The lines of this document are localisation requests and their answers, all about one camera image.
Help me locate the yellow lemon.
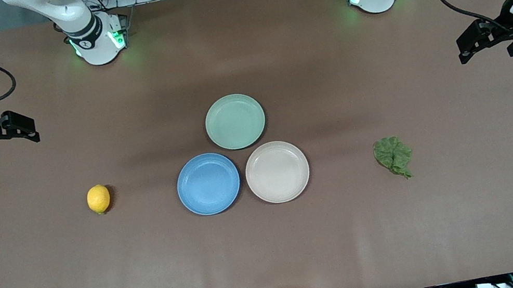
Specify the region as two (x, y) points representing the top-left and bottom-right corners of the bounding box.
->
(85, 183), (113, 217)

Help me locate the green lettuce leaf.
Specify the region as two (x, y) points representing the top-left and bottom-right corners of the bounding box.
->
(371, 133), (417, 185)

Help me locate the blue plate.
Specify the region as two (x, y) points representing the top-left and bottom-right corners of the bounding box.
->
(172, 148), (246, 220)

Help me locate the green plate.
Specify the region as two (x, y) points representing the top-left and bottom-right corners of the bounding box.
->
(201, 89), (271, 154)

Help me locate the beige plate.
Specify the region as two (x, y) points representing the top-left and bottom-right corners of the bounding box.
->
(240, 136), (315, 209)

